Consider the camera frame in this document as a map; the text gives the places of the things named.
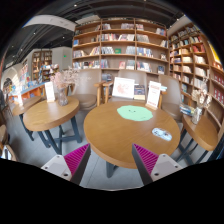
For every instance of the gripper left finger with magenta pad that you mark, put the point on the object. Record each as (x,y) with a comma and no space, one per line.
(70,167)

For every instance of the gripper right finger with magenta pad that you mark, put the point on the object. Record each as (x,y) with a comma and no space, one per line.
(152,166)

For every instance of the white patterned computer mouse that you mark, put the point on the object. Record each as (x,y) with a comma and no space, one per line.
(163,134)

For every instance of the round wooden left table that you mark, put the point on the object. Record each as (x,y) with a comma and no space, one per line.
(46,119)

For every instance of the round wooden right table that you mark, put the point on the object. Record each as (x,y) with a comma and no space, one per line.
(203,133)

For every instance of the beige armchair right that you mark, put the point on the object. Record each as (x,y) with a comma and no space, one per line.
(172,99)

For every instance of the beige armchair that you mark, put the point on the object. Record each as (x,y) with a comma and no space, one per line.
(172,99)
(89,91)
(140,78)

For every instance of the white standing card left table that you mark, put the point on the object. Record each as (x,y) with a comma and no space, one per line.
(49,89)

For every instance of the small wooden table far left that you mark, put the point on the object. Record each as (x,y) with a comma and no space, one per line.
(28,103)

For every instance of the book on middle chair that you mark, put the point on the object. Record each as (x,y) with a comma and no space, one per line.
(139,92)

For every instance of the white sign with red text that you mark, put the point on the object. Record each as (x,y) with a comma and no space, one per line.
(153,95)

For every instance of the beige armchair left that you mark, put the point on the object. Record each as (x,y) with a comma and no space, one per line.
(89,91)

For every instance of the white picture card on chair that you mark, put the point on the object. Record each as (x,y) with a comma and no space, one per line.
(123,87)

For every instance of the glass vase flowers right table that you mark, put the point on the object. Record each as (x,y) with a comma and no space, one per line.
(203,100)

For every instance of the beige armchair middle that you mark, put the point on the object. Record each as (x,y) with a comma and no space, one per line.
(140,78)

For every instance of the glass vase with dried flowers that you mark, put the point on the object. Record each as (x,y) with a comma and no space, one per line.
(62,80)

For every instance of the distant wooden bookshelf left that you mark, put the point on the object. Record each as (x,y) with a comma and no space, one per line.
(41,65)

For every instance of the large wooden bookshelf back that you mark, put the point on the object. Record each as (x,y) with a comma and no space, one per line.
(113,44)

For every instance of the wooden bookshelf right wall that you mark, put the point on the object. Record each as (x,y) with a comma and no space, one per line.
(193,59)

